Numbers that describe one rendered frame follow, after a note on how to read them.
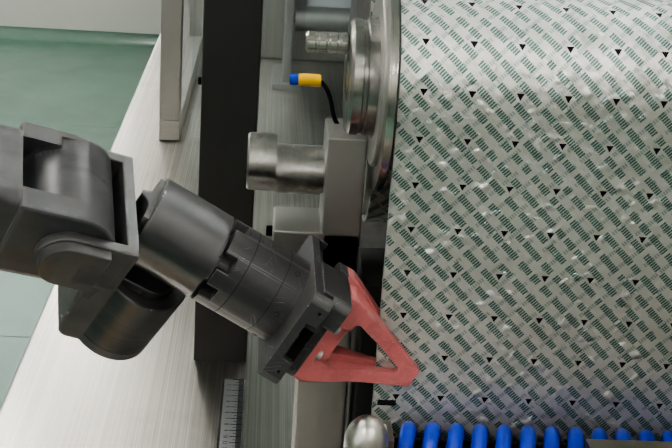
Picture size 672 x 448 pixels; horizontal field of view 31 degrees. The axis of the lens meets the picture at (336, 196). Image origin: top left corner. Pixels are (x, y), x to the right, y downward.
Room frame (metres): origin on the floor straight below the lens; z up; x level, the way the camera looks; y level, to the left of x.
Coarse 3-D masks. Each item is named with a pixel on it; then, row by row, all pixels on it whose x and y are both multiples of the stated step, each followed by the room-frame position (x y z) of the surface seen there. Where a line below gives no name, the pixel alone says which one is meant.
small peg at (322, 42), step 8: (312, 32) 0.77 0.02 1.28; (320, 32) 0.77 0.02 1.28; (336, 32) 0.77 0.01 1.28; (344, 32) 0.77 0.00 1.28; (312, 40) 0.77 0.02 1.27; (320, 40) 0.77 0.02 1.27; (328, 40) 0.77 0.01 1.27; (336, 40) 0.77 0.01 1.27; (344, 40) 0.77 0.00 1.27; (312, 48) 0.77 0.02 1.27; (320, 48) 0.77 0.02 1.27; (328, 48) 0.77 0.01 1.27; (336, 48) 0.77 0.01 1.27; (344, 48) 0.77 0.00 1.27
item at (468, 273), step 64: (448, 192) 0.71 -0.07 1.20; (512, 192) 0.72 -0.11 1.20; (384, 256) 0.71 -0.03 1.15; (448, 256) 0.71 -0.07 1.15; (512, 256) 0.72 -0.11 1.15; (576, 256) 0.72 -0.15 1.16; (640, 256) 0.72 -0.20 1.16; (384, 320) 0.71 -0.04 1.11; (448, 320) 0.71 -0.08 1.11; (512, 320) 0.72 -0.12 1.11; (576, 320) 0.72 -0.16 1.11; (640, 320) 0.72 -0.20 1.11; (384, 384) 0.71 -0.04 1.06; (448, 384) 0.71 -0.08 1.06; (512, 384) 0.72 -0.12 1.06; (576, 384) 0.72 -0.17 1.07; (640, 384) 0.72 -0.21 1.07
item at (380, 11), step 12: (384, 0) 0.75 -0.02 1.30; (384, 12) 0.74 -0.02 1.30; (384, 24) 0.73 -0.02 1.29; (384, 36) 0.73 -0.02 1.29; (384, 48) 0.72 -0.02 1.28; (384, 60) 0.72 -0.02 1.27; (384, 72) 0.72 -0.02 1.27; (384, 84) 0.72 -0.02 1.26; (384, 96) 0.72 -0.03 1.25; (384, 108) 0.72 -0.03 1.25; (396, 108) 0.72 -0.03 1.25; (372, 144) 0.75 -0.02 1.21; (372, 156) 0.74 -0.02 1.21
